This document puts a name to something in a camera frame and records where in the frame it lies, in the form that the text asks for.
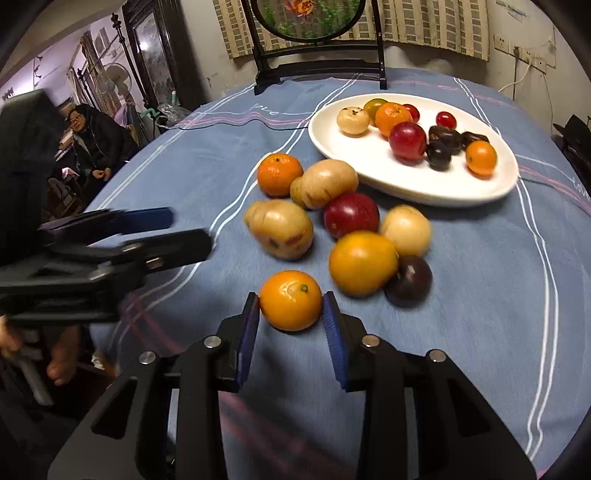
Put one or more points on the large dark water chestnut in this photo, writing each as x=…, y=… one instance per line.
x=443, y=134

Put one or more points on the brown water chestnut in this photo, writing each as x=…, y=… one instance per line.
x=475, y=138

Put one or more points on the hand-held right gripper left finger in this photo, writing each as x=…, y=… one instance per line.
x=247, y=337

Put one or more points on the white round plate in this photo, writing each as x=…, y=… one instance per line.
x=461, y=184

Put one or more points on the small dark purple fruit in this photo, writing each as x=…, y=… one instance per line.
x=438, y=156

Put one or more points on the tan round fruit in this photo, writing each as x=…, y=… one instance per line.
x=406, y=230

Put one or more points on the clear plastic bag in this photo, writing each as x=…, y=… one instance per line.
x=171, y=113

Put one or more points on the white outlet strip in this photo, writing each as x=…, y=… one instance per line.
x=531, y=57

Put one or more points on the beige checked curtain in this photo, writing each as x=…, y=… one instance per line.
x=429, y=23

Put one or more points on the black hat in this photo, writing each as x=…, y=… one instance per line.
x=575, y=134

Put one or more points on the small tan fruit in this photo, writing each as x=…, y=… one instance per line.
x=298, y=191

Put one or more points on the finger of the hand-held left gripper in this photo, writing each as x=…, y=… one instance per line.
x=184, y=247
x=147, y=218

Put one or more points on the person's left hand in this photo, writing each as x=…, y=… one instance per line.
x=62, y=362

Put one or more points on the white wall outlet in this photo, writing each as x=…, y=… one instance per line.
x=502, y=44

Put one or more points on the red cherry tomato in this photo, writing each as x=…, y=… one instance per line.
x=446, y=120
x=413, y=112

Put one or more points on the dark purple plum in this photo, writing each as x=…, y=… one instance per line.
x=408, y=280

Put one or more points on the tan fruit with stem scar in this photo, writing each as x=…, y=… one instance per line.
x=353, y=121

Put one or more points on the red plum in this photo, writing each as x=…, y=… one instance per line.
x=352, y=215

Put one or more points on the tan spotted oval fruit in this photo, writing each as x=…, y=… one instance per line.
x=279, y=228

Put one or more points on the round embroidered screen black stand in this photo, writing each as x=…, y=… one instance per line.
x=277, y=18

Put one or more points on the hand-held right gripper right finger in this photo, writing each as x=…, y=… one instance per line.
x=334, y=341

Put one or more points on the large orange mandarin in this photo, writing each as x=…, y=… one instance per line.
x=279, y=174

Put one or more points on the small orange mandarin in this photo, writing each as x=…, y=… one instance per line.
x=391, y=120

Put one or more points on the dark wood framed cabinet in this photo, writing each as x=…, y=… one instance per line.
x=152, y=50

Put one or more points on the standing fan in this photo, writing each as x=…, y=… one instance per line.
x=115, y=78

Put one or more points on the yellow-orange tomato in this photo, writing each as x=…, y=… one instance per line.
x=363, y=263

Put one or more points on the green-yellow tomato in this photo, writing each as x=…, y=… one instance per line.
x=373, y=106

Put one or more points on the blue striped tablecloth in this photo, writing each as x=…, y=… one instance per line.
x=461, y=277

